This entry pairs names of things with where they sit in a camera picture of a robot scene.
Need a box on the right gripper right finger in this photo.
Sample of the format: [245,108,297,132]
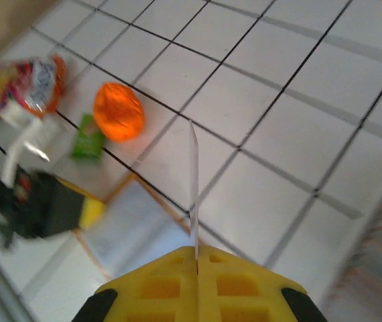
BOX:
[199,244,326,322]

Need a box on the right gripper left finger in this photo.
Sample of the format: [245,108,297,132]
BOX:
[72,246,199,322]

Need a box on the small green packet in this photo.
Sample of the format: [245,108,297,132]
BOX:
[69,113,105,162]

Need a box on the crumpled orange wrapper ball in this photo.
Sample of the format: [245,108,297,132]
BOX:
[92,82,145,144]

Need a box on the colourful candy bag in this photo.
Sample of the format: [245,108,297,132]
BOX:
[0,55,68,119]

